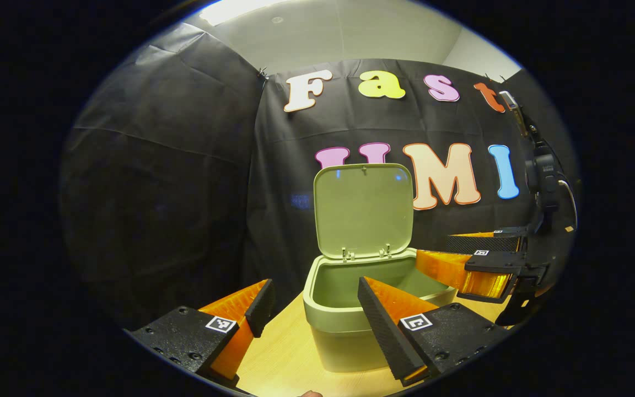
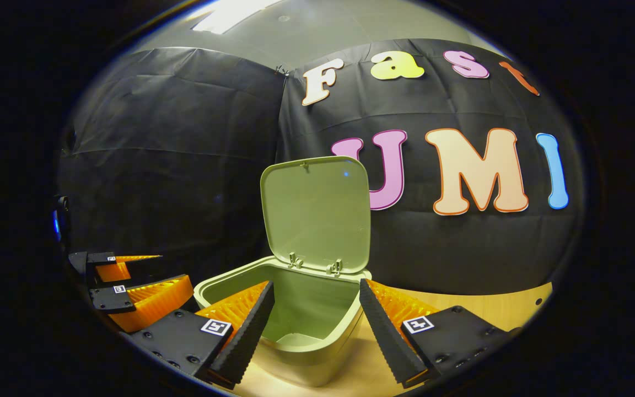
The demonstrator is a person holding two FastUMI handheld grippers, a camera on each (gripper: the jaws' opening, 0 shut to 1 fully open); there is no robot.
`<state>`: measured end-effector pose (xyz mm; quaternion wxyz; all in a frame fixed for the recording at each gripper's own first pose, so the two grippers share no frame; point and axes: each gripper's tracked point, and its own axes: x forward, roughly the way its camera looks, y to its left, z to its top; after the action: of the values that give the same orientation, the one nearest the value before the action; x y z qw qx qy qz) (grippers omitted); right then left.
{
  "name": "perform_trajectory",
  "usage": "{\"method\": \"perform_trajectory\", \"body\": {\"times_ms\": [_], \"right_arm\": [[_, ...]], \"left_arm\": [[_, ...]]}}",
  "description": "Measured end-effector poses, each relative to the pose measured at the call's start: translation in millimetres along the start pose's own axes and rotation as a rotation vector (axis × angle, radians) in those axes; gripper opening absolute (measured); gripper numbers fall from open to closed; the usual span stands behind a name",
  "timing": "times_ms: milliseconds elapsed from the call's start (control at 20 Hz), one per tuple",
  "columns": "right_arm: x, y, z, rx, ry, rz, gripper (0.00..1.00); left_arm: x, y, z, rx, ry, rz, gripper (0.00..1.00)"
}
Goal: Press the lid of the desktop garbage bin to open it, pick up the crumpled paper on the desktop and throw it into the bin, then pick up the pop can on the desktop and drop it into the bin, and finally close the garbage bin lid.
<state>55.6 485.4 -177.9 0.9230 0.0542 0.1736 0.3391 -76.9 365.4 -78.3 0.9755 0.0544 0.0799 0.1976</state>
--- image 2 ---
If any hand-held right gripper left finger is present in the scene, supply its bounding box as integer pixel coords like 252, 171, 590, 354
121, 280, 276, 389

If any black backdrop cloth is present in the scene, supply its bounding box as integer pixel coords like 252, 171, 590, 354
56, 39, 585, 331

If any light green desktop garbage bin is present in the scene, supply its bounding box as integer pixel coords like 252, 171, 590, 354
193, 156, 372, 388

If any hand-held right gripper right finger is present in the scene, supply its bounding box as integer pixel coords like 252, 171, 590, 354
359, 278, 523, 389

